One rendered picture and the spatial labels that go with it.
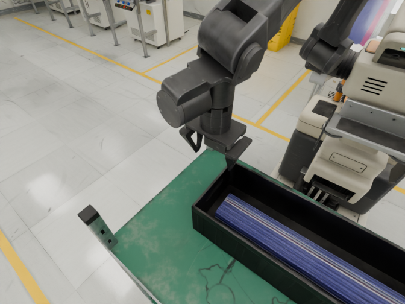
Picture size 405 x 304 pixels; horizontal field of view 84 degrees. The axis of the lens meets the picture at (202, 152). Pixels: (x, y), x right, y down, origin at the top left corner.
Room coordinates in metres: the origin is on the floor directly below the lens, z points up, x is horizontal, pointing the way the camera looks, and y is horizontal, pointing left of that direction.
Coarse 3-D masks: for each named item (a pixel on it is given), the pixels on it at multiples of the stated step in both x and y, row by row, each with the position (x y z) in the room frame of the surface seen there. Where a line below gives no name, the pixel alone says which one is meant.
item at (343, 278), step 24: (216, 216) 0.27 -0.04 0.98; (240, 216) 0.26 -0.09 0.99; (264, 216) 0.26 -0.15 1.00; (264, 240) 0.20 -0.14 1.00; (288, 240) 0.20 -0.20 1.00; (288, 264) 0.16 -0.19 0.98; (312, 264) 0.15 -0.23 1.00; (336, 264) 0.15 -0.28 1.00; (336, 288) 0.11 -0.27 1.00; (360, 288) 0.11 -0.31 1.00; (384, 288) 0.11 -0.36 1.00
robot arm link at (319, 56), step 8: (320, 40) 0.64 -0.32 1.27; (320, 48) 0.62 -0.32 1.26; (328, 48) 0.61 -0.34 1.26; (336, 48) 0.60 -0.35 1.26; (312, 56) 0.62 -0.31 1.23; (320, 56) 0.61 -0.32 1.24; (328, 56) 0.60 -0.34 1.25; (312, 64) 0.63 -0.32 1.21; (320, 64) 0.60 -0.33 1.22; (320, 72) 0.62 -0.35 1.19
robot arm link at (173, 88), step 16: (256, 48) 0.27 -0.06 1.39; (192, 64) 0.30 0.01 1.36; (208, 64) 0.30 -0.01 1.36; (240, 64) 0.27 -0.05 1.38; (256, 64) 0.28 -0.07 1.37; (176, 80) 0.26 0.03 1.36; (192, 80) 0.27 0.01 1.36; (208, 80) 0.27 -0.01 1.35; (224, 80) 0.28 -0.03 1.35; (240, 80) 0.28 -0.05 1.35; (160, 96) 0.27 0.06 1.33; (176, 96) 0.24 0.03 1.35; (192, 96) 0.26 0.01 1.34; (208, 96) 0.27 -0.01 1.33; (160, 112) 0.27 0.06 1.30; (176, 112) 0.24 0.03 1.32; (192, 112) 0.25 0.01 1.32
